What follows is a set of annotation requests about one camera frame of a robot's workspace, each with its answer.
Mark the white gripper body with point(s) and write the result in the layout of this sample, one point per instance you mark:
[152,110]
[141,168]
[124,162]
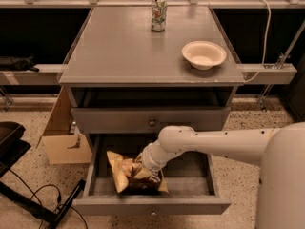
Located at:
[152,165]

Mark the brown chip bag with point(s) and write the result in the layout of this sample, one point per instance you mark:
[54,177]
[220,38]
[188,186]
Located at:
[124,181]

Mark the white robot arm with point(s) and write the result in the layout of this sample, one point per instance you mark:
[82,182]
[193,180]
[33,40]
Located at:
[278,152]

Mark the grey middle drawer open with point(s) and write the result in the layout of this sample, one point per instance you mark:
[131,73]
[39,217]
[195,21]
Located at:
[192,189]

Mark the grey top drawer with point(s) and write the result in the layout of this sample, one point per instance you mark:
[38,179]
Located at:
[148,120]

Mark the grey drawer cabinet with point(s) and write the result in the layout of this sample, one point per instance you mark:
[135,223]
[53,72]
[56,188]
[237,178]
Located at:
[120,62]

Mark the cardboard box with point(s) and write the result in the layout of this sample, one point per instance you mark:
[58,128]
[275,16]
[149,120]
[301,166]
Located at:
[63,142]

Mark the white paper bowl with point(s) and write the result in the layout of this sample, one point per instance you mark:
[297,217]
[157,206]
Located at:
[204,55]

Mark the black stand base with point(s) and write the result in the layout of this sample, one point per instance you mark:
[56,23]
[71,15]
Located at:
[12,148]

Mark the green white soda can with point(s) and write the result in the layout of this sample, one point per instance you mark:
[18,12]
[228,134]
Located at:
[159,13]

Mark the black cloth on rail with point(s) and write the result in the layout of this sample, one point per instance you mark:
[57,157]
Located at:
[17,64]

